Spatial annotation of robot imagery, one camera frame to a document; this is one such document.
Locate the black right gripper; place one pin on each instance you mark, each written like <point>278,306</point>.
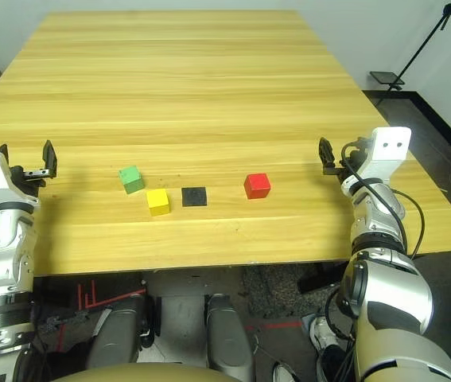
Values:
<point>354,159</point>

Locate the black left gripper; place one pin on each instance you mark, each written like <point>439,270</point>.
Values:
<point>30,177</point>

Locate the red wooden block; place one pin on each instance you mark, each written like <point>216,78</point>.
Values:
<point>257,186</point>

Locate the green wooden block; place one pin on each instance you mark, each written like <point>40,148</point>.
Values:
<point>131,180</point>

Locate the yellow wooden block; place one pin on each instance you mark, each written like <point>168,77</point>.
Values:
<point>158,202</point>

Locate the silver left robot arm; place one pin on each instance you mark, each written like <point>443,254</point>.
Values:
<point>6,254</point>

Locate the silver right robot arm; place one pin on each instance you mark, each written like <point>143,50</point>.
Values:
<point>388,302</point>

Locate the black table base bar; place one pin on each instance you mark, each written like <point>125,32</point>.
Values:
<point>318,283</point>

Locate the black square pad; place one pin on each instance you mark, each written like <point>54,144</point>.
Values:
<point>194,197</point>

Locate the black tripod stand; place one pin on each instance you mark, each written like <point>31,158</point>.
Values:
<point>424,41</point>

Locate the grey foot pedal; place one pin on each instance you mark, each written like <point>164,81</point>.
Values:
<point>306,318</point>

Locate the white bystander shoe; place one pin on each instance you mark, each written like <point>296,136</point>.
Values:
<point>326,334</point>
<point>284,374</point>

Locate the grey robot left leg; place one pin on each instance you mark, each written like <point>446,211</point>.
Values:
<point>119,330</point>

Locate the grey robot leg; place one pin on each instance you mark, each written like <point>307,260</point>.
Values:
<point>229,334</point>
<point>119,330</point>

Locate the grey robot right leg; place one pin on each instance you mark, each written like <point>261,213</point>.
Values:
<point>229,334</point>

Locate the olive robot torso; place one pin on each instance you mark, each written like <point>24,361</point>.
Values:
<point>141,373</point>

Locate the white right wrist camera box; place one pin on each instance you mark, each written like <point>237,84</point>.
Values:
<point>388,153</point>

